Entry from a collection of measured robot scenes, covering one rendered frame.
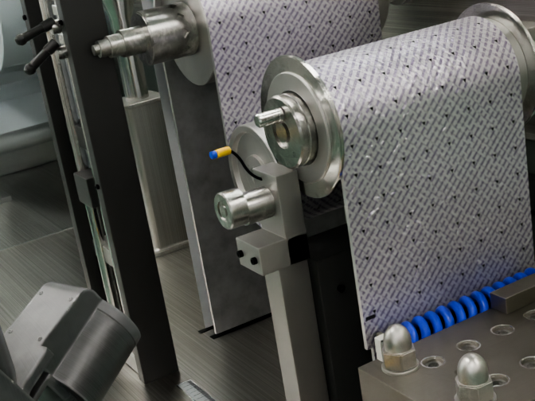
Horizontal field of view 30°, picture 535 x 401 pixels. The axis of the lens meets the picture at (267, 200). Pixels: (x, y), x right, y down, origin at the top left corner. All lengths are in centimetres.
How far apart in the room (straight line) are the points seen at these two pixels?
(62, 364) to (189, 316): 87
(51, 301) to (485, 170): 58
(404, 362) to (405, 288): 11
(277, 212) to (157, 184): 70
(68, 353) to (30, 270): 119
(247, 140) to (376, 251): 22
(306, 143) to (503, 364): 28
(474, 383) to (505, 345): 12
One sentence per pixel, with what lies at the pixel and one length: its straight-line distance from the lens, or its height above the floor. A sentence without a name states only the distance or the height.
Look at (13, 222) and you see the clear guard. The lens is 193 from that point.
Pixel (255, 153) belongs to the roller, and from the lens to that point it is 111.
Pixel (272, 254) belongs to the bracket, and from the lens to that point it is 102.
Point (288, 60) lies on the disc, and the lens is 98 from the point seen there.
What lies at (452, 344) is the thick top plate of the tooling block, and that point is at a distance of 100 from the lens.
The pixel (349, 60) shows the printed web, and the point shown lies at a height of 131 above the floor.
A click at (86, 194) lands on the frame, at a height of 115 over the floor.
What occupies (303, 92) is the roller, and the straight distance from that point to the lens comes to 96.
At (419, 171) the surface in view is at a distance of 101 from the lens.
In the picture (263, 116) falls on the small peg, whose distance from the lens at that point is 96.
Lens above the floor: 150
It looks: 18 degrees down
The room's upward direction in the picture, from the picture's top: 9 degrees counter-clockwise
